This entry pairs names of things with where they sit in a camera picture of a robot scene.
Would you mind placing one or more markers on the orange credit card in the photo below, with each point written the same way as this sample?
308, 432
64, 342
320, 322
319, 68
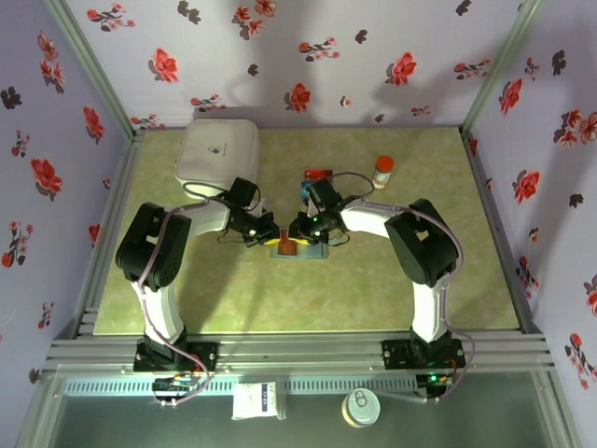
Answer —
285, 246

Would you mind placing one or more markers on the blue credit card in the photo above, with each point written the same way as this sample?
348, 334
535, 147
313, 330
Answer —
304, 191

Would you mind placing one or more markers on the red credit card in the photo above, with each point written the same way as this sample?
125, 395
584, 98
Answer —
317, 174

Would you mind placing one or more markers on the grey card holder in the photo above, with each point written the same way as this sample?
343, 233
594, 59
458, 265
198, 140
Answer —
317, 252

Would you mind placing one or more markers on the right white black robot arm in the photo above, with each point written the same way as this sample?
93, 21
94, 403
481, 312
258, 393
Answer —
420, 242

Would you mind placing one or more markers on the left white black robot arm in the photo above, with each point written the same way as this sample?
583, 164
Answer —
154, 247

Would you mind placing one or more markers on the white zip case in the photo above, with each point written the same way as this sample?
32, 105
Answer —
217, 151

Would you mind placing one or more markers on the orange capped small bottle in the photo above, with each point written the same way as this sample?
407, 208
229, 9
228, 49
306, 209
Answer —
383, 170

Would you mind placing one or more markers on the white paper packet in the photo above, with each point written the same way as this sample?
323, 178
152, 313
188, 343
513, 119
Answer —
254, 401

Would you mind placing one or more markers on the silver tin can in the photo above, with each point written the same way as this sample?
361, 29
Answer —
360, 408

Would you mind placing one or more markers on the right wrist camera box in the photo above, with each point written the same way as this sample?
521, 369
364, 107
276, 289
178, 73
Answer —
307, 203

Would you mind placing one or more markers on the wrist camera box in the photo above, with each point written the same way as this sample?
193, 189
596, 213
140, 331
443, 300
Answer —
307, 203
262, 205

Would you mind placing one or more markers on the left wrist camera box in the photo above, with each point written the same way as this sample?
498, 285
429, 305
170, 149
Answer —
262, 205

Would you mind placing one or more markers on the aluminium front frame rail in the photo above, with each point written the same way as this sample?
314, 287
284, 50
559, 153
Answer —
298, 350

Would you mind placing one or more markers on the aluminium left side rail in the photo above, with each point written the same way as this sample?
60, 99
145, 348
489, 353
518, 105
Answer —
125, 177

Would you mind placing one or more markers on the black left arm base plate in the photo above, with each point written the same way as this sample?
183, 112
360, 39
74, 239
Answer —
205, 354

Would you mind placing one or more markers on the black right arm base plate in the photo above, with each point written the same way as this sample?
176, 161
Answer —
396, 354

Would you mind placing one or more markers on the aluminium right side rail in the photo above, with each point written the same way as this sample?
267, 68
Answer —
488, 200

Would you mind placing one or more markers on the aluminium left corner post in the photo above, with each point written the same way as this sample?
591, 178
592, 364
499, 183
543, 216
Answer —
91, 70

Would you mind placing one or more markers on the aluminium corner post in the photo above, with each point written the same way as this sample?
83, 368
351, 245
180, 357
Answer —
501, 70
91, 70

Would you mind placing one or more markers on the aluminium right corner post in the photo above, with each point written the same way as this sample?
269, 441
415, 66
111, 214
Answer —
501, 70

